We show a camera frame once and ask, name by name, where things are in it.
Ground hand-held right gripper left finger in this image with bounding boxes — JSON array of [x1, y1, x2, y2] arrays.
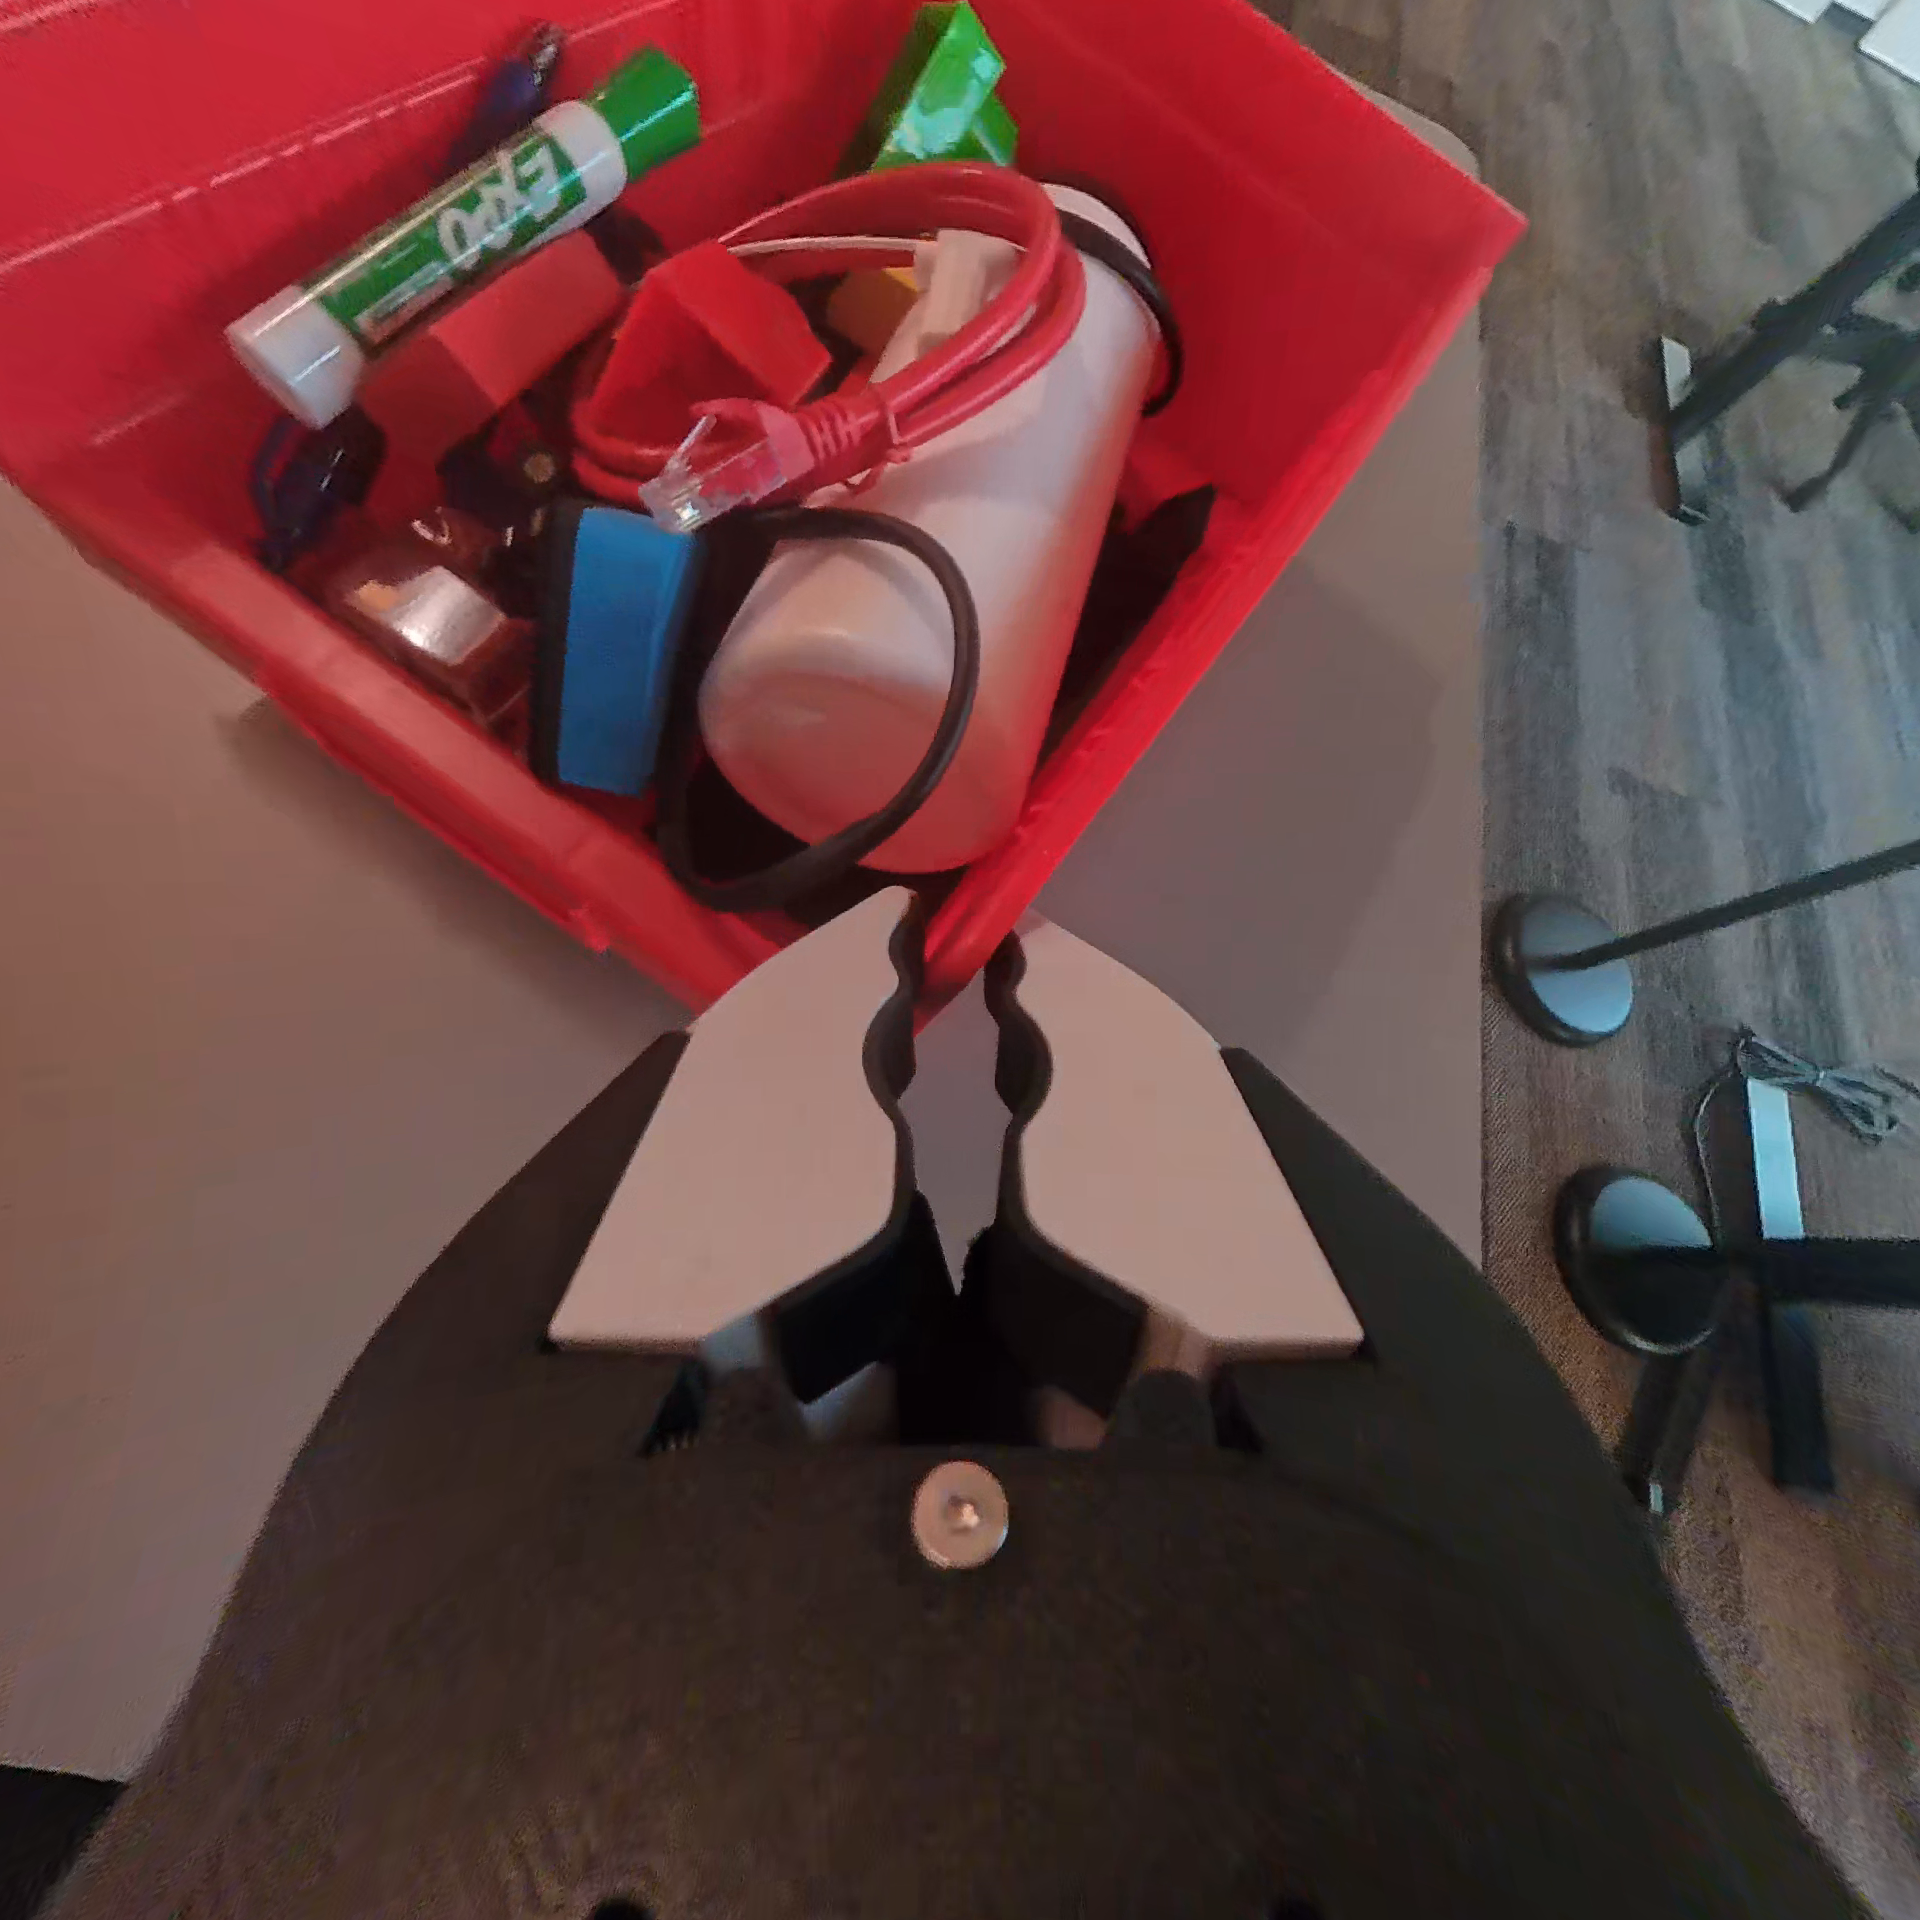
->
[[551, 887, 955, 1413]]

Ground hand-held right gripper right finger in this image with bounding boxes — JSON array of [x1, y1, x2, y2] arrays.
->
[[966, 925, 1369, 1416]]

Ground red plastic bin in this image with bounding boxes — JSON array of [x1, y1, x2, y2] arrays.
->
[[0, 0, 1527, 1017]]

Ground black light stand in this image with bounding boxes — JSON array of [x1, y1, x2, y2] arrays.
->
[[1494, 833, 1920, 1048], [1552, 1165, 1920, 1357]]

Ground blue black eraser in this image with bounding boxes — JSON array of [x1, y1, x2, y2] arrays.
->
[[534, 504, 710, 799]]

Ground grey power strip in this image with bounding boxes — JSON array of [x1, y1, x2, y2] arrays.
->
[[1734, 1074, 1807, 1250]]

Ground white plastic bottle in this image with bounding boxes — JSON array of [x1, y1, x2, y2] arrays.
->
[[697, 188, 1176, 877]]

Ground silver foil packet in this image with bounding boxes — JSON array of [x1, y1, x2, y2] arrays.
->
[[324, 542, 544, 725]]

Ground red foam block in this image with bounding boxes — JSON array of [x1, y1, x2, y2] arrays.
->
[[355, 239, 627, 453]]

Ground green white marker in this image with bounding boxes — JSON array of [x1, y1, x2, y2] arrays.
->
[[227, 53, 704, 426]]

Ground black tripod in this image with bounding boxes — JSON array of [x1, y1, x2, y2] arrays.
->
[[1660, 188, 1920, 533]]

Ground green plastic part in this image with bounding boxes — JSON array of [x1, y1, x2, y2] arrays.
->
[[840, 0, 1023, 176]]

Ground red network cable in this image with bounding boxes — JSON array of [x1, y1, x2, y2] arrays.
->
[[571, 166, 1080, 536]]

